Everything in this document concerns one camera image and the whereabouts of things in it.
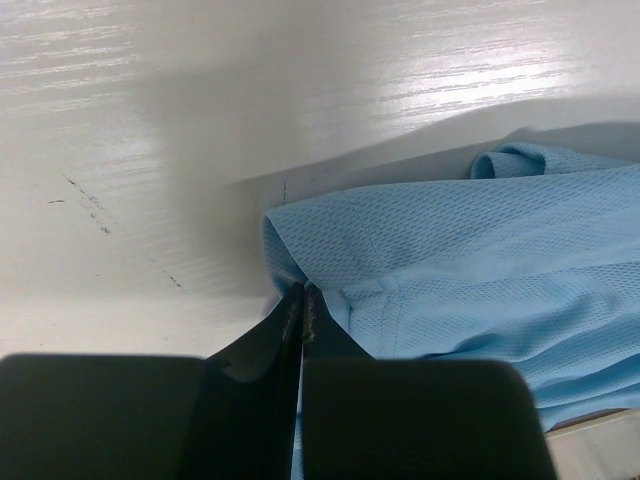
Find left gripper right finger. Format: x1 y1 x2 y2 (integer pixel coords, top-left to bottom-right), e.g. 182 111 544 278
301 286 556 479

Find light blue shorts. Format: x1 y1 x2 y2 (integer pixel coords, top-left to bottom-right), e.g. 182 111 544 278
261 141 640 480

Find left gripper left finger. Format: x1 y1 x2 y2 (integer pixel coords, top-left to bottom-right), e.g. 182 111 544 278
1 285 304 479

